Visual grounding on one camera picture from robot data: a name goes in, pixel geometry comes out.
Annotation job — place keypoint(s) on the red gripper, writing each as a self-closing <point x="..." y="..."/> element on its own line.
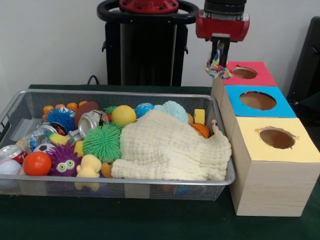
<point x="220" y="28"/>

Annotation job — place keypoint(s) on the wooden three-hole box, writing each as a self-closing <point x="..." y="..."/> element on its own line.
<point x="270" y="190"/>

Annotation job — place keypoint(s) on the silver mesh bin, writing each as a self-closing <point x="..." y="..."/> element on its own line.
<point x="62" y="191"/>

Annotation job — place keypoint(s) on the light blue fluffy cloth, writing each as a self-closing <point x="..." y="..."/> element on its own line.
<point x="175" y="110"/>

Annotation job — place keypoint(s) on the dark green table cloth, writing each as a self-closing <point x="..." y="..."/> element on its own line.
<point x="312" y="105"/>
<point x="125" y="220"/>

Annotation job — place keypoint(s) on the cream muslin cloth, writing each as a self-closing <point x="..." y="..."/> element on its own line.
<point x="162" y="150"/>

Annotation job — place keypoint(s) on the yellow smooth ball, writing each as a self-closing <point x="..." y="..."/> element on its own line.
<point x="123" y="114"/>

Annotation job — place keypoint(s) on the brown toy football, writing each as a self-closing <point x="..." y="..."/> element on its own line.
<point x="83" y="110"/>

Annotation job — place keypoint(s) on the green spiky rubber ball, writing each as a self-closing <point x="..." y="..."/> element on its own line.
<point x="102" y="142"/>

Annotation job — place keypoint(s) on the blue spiky rubber ball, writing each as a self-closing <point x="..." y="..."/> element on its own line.
<point x="60" y="118"/>

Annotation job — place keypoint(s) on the yellow plush duck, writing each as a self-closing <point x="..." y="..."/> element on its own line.
<point x="88" y="166"/>

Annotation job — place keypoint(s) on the purple spiky monster toy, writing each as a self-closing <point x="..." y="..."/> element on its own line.
<point x="63" y="160"/>

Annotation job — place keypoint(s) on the orange smooth ball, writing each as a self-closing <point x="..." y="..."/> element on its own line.
<point x="37" y="163"/>

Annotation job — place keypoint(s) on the white baseball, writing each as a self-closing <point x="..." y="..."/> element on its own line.
<point x="10" y="167"/>

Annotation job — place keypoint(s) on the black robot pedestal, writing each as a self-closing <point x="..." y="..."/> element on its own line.
<point x="147" y="50"/>

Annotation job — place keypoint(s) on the red robot base mount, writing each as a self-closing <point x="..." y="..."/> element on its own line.
<point x="150" y="6"/>

